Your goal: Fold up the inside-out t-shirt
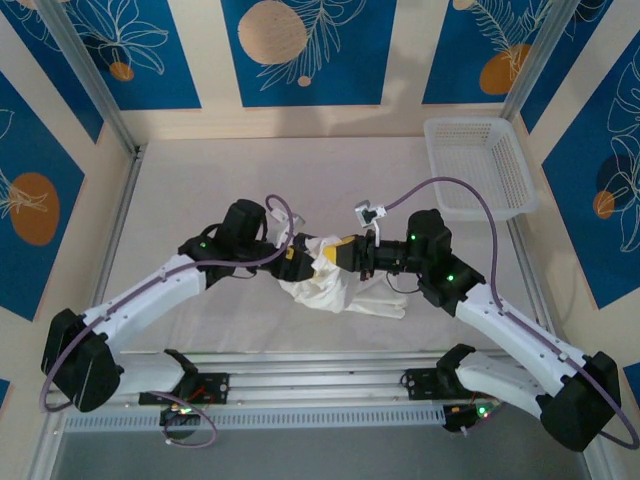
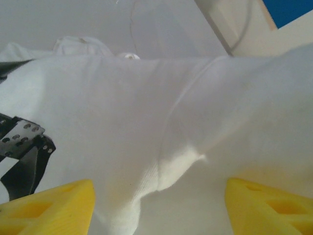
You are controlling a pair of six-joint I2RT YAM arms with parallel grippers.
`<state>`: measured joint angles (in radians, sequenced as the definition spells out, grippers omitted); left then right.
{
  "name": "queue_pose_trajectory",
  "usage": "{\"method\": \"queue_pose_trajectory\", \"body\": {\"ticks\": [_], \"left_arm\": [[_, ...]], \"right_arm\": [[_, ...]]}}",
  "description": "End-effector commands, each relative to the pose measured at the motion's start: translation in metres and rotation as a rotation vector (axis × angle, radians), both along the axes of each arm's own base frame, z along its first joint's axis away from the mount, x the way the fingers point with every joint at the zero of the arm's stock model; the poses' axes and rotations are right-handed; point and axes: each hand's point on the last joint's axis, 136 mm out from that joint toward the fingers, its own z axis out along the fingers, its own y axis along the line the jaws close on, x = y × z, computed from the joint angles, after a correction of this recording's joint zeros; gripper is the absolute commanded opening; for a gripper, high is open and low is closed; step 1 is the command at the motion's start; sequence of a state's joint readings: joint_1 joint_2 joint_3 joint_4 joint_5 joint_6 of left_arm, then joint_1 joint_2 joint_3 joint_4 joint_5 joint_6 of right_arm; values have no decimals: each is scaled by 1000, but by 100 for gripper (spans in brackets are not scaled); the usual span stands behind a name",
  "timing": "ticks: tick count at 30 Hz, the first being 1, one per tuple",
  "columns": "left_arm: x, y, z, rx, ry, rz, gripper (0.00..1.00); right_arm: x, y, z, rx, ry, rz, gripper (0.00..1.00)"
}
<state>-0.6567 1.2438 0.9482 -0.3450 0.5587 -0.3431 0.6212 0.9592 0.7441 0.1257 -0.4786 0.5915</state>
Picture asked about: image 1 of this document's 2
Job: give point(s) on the aluminium side rail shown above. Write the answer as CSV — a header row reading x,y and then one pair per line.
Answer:
x,y
525,270
117,220

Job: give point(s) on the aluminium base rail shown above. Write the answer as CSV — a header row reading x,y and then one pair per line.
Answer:
x,y
310,380

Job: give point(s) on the white plastic mesh basket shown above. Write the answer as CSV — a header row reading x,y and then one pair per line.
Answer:
x,y
475,150

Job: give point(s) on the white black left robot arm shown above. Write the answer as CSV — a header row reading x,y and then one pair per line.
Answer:
x,y
150,285

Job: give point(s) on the aluminium frame post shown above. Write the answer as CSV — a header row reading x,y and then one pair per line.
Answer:
x,y
100,95
530,65

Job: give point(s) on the white t-shirt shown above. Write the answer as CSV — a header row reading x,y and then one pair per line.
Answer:
x,y
325,295

